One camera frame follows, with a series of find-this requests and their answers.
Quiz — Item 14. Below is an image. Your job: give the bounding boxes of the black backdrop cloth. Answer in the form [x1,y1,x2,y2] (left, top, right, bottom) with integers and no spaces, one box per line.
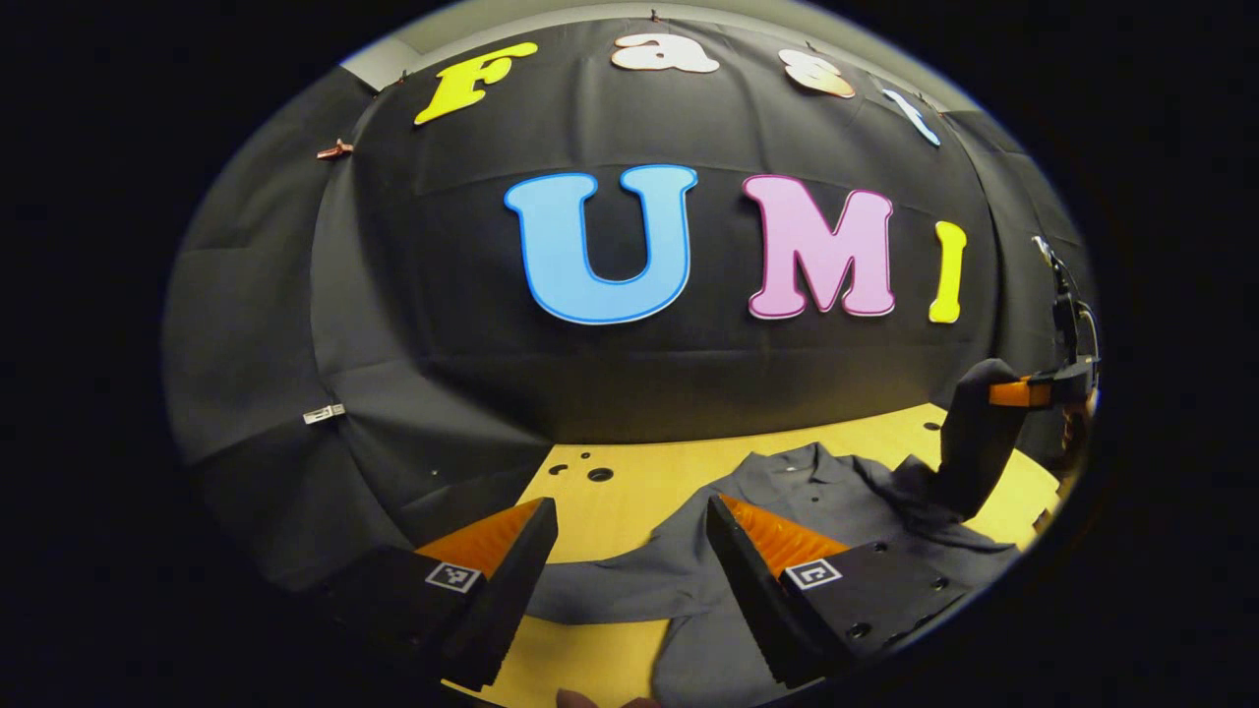
[162,15,1098,591]

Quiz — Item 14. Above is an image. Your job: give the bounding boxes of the grey collared shirt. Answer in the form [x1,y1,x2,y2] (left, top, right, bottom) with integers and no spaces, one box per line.
[526,359,1026,708]

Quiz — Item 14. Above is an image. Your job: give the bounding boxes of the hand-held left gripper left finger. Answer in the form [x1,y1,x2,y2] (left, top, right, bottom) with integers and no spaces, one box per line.
[330,497,560,692]

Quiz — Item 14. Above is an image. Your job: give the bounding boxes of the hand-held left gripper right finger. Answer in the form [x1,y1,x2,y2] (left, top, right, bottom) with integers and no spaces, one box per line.
[705,494,975,689]

